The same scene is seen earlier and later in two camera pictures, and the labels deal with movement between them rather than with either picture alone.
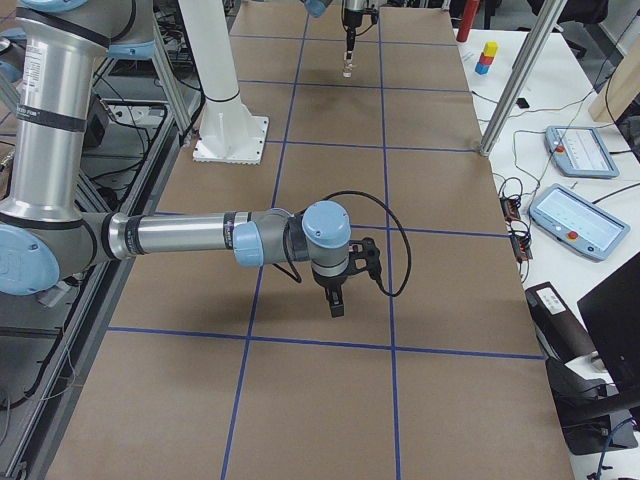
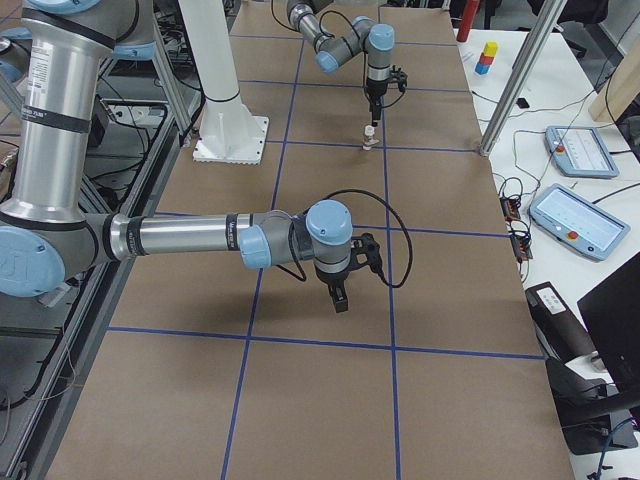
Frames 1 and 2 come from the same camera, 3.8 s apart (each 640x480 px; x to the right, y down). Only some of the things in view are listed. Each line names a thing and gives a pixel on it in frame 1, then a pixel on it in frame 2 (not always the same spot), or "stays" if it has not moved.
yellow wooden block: [491, 49] stays
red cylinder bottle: [470, 12] stays
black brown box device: [561, 335] stays
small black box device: [522, 103] stays
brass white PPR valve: [347, 67] to [370, 139]
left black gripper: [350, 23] to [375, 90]
